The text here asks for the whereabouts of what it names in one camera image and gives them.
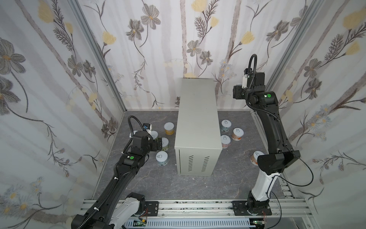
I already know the blue labelled can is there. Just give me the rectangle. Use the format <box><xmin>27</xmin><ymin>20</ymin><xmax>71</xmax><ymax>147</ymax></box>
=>
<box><xmin>155</xmin><ymin>151</ymin><xmax>168</xmax><ymax>166</ymax></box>

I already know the brown labelled can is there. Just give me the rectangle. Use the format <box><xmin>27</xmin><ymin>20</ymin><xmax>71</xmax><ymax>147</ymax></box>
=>
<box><xmin>250</xmin><ymin>151</ymin><xmax>264</xmax><ymax>166</ymax></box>

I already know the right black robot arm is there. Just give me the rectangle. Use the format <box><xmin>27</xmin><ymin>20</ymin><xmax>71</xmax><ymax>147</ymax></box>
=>
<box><xmin>232</xmin><ymin>54</ymin><xmax>301</xmax><ymax>216</ymax></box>

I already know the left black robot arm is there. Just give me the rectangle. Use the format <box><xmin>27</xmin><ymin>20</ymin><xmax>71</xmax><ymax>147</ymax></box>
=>
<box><xmin>71</xmin><ymin>115</ymin><xmax>163</xmax><ymax>229</ymax></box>

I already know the grey metal cabinet counter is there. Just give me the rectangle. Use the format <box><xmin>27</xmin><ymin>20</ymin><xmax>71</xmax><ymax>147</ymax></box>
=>
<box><xmin>174</xmin><ymin>78</ymin><xmax>222</xmax><ymax>177</ymax></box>

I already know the green white labelled can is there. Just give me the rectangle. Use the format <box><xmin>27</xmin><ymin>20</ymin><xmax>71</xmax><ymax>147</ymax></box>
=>
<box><xmin>162</xmin><ymin>137</ymin><xmax>169</xmax><ymax>151</ymax></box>

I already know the orange yellow labelled can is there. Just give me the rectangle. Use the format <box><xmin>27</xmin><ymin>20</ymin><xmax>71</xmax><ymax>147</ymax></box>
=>
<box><xmin>164</xmin><ymin>122</ymin><xmax>174</xmax><ymax>135</ymax></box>

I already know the teal labelled can right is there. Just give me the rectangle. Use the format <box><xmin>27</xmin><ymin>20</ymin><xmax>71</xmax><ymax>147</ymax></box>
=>
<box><xmin>220</xmin><ymin>119</ymin><xmax>232</xmax><ymax>132</ymax></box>

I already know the orange labelled can right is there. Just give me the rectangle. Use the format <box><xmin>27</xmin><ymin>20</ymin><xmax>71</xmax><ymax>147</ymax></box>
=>
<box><xmin>232</xmin><ymin>127</ymin><xmax>244</xmax><ymax>141</ymax></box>

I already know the pink white can right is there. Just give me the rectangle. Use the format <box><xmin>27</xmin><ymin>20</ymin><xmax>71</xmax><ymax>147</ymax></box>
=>
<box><xmin>221</xmin><ymin>135</ymin><xmax>231</xmax><ymax>149</ymax></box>

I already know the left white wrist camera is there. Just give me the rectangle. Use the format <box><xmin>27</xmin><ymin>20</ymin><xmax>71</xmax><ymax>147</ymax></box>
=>
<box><xmin>143</xmin><ymin>123</ymin><xmax>152</xmax><ymax>134</ymax></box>

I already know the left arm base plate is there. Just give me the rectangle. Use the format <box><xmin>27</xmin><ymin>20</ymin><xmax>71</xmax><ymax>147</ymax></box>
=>
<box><xmin>138</xmin><ymin>201</ymin><xmax>159</xmax><ymax>218</ymax></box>

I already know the white slotted cable duct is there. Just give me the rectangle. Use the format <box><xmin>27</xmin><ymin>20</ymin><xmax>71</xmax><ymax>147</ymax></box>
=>
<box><xmin>124</xmin><ymin>219</ymin><xmax>256</xmax><ymax>229</ymax></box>

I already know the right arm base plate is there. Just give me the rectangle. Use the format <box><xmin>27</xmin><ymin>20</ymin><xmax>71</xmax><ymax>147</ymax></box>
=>
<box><xmin>232</xmin><ymin>200</ymin><xmax>272</xmax><ymax>216</ymax></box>

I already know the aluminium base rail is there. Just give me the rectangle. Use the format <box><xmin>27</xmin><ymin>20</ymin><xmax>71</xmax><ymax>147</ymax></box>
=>
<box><xmin>77</xmin><ymin>183</ymin><xmax>312</xmax><ymax>221</ymax></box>

